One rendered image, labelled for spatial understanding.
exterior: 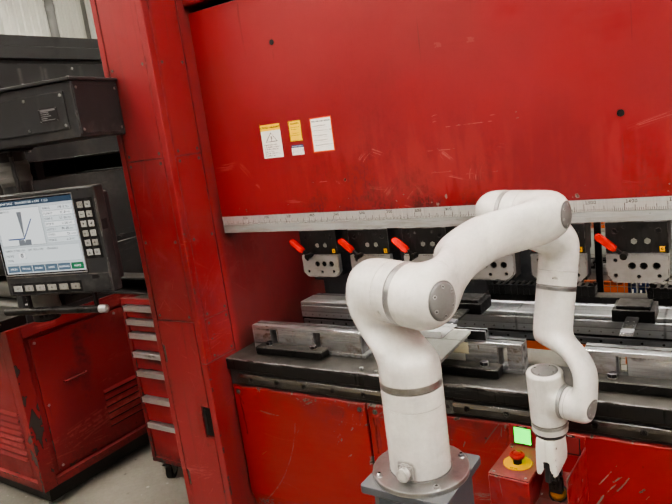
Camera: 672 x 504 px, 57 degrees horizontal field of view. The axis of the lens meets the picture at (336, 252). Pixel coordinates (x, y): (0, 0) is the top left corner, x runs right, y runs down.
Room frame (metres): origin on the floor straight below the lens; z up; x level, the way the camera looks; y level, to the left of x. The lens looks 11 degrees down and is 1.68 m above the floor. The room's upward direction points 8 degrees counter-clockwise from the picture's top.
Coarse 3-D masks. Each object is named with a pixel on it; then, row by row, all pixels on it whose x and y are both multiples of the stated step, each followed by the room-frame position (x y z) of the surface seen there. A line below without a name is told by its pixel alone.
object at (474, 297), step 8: (464, 296) 2.12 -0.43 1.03; (472, 296) 2.11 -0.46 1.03; (480, 296) 2.10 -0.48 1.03; (488, 296) 2.12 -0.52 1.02; (464, 304) 2.08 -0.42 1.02; (472, 304) 2.06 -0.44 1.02; (480, 304) 2.05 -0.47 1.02; (488, 304) 2.11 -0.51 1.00; (456, 312) 2.05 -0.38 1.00; (464, 312) 2.04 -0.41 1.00; (472, 312) 2.06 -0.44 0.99; (480, 312) 2.05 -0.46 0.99; (456, 320) 1.97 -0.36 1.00
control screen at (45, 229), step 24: (0, 216) 2.17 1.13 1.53; (24, 216) 2.13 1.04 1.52; (48, 216) 2.10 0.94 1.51; (72, 216) 2.07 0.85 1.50; (0, 240) 2.17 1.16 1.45; (24, 240) 2.14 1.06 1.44; (48, 240) 2.11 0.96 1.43; (72, 240) 2.07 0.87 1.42; (24, 264) 2.15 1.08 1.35; (48, 264) 2.11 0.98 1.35; (72, 264) 2.08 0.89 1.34
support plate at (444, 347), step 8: (448, 336) 1.84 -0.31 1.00; (456, 336) 1.83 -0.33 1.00; (464, 336) 1.82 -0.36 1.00; (432, 344) 1.79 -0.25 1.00; (440, 344) 1.78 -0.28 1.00; (448, 344) 1.77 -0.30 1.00; (456, 344) 1.76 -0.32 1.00; (440, 352) 1.72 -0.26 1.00; (448, 352) 1.71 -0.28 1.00; (440, 360) 1.66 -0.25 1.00
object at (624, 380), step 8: (600, 376) 1.62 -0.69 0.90; (624, 376) 1.60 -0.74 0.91; (632, 376) 1.59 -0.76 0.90; (600, 384) 1.60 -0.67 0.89; (608, 384) 1.58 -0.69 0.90; (616, 384) 1.57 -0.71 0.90; (624, 384) 1.56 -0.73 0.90; (632, 384) 1.55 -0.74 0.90; (640, 384) 1.54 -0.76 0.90; (648, 384) 1.54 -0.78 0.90; (656, 384) 1.53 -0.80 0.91; (664, 384) 1.52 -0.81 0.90; (624, 392) 1.56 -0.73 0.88; (632, 392) 1.55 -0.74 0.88; (640, 392) 1.54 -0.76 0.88; (648, 392) 1.53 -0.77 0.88; (656, 392) 1.52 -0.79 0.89; (664, 392) 1.51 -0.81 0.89
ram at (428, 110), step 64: (256, 0) 2.19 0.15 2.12; (320, 0) 2.05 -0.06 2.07; (384, 0) 1.93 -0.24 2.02; (448, 0) 1.83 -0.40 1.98; (512, 0) 1.73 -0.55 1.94; (576, 0) 1.64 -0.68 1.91; (640, 0) 1.56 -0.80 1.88; (256, 64) 2.21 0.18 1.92; (320, 64) 2.07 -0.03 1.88; (384, 64) 1.95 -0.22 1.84; (448, 64) 1.84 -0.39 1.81; (512, 64) 1.74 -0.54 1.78; (576, 64) 1.65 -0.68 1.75; (640, 64) 1.57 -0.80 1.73; (256, 128) 2.23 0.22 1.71; (384, 128) 1.96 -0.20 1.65; (448, 128) 1.85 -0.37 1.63; (512, 128) 1.74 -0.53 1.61; (576, 128) 1.65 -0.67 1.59; (640, 128) 1.57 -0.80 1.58; (256, 192) 2.26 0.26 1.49; (320, 192) 2.11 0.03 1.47; (384, 192) 1.97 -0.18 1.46; (448, 192) 1.86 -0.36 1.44; (576, 192) 1.66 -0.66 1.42; (640, 192) 1.57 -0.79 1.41
